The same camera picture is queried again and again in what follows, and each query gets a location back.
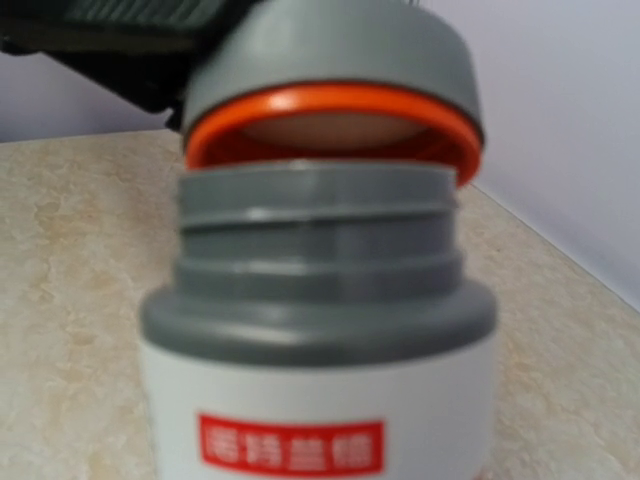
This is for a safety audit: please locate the grey bottle cap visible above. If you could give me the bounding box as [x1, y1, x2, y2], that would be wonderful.
[182, 1, 485, 185]

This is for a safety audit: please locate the orange grey-capped pill bottle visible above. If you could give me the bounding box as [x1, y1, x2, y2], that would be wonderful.
[141, 161, 497, 479]

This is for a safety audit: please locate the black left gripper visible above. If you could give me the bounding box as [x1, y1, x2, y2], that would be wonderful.
[1, 0, 256, 128]

